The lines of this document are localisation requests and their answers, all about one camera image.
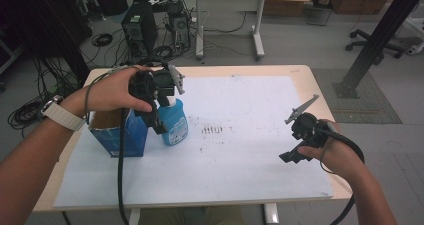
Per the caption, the black office chair base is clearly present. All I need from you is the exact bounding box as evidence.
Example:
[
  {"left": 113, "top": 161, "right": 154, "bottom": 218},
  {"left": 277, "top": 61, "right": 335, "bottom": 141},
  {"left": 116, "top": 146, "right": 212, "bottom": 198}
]
[{"left": 345, "top": 28, "right": 406, "bottom": 66}]

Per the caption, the black cable bundle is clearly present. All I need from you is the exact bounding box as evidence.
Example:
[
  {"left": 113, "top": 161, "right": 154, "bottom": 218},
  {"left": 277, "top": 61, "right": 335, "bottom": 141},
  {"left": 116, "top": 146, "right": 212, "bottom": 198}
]
[{"left": 6, "top": 96, "right": 46, "bottom": 139}]

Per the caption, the blue spray bottle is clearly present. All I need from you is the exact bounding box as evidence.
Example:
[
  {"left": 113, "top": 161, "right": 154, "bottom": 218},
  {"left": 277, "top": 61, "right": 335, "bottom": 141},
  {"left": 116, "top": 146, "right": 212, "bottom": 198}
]
[{"left": 156, "top": 96, "right": 190, "bottom": 147}]

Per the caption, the thick black right gripper cable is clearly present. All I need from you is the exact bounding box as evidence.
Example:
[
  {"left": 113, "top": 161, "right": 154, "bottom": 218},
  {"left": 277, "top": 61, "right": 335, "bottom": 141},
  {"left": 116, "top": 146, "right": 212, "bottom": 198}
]
[{"left": 313, "top": 126, "right": 366, "bottom": 225}]

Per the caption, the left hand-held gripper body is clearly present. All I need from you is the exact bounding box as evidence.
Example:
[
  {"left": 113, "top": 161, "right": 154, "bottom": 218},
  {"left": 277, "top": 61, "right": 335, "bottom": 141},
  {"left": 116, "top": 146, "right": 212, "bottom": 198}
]
[{"left": 128, "top": 63, "right": 186, "bottom": 101}]

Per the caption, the person's left hand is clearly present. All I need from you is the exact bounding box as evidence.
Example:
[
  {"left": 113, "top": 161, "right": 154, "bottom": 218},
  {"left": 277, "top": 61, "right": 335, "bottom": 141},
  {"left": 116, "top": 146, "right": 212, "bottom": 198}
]
[{"left": 83, "top": 65, "right": 154, "bottom": 118}]

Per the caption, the black metal stand post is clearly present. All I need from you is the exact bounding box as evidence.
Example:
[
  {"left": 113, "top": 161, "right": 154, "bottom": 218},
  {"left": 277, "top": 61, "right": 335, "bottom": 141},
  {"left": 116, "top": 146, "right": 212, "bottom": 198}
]
[{"left": 332, "top": 0, "right": 424, "bottom": 100}]

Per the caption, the thick black left gripper cable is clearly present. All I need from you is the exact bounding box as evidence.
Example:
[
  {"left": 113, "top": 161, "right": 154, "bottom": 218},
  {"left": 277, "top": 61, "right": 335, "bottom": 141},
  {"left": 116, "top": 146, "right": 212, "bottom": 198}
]
[{"left": 117, "top": 108, "right": 132, "bottom": 225}]

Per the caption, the blue cardboard box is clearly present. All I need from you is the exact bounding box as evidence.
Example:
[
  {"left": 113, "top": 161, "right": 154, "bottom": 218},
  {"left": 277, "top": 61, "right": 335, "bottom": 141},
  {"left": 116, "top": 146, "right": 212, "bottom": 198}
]
[{"left": 87, "top": 108, "right": 150, "bottom": 159}]

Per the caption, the white table leg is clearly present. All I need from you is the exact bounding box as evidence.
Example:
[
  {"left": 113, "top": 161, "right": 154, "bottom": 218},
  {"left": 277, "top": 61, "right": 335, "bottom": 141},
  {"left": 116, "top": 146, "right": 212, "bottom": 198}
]
[
  {"left": 127, "top": 208, "right": 142, "bottom": 225},
  {"left": 263, "top": 202, "right": 280, "bottom": 225}
]

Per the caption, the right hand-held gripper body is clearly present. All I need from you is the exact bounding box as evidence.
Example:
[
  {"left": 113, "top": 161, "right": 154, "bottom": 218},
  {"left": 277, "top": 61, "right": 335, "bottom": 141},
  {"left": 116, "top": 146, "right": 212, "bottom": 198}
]
[{"left": 284, "top": 94, "right": 331, "bottom": 149}]

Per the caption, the coiled black cable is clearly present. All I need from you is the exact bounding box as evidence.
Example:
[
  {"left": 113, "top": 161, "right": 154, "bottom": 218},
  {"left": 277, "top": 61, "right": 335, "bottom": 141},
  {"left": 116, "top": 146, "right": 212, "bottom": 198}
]
[{"left": 91, "top": 32, "right": 114, "bottom": 48}]

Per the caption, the thick black gripper cable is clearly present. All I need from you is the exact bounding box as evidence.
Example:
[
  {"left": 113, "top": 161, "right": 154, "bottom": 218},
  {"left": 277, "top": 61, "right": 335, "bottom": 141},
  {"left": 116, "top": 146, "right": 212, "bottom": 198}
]
[
  {"left": 313, "top": 126, "right": 366, "bottom": 225},
  {"left": 117, "top": 108, "right": 132, "bottom": 225}
]

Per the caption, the grey floor mat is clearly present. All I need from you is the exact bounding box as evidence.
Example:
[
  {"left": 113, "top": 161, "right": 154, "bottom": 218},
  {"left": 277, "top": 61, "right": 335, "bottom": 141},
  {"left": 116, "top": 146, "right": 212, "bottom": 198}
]
[{"left": 311, "top": 67, "right": 403, "bottom": 125}]

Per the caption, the white strap wristwatch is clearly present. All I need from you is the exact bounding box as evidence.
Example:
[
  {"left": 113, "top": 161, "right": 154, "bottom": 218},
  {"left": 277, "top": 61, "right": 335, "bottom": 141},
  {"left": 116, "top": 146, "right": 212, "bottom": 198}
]
[{"left": 40, "top": 95, "right": 87, "bottom": 132}]

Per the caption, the large black computer tower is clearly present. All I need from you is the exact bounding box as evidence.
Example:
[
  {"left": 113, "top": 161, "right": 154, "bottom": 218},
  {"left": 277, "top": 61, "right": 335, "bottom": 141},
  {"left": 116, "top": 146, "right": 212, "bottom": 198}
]
[{"left": 120, "top": 1, "right": 159, "bottom": 58}]

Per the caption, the person's right hand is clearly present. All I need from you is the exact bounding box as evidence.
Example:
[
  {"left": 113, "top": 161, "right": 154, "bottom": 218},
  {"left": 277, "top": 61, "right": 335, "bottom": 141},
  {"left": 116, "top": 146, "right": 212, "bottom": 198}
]
[{"left": 297, "top": 119, "right": 364, "bottom": 183}]

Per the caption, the small black computer case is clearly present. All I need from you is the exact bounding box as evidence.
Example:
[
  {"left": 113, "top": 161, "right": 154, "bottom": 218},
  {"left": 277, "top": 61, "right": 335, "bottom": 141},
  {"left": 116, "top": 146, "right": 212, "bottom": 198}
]
[{"left": 167, "top": 12, "right": 191, "bottom": 50}]

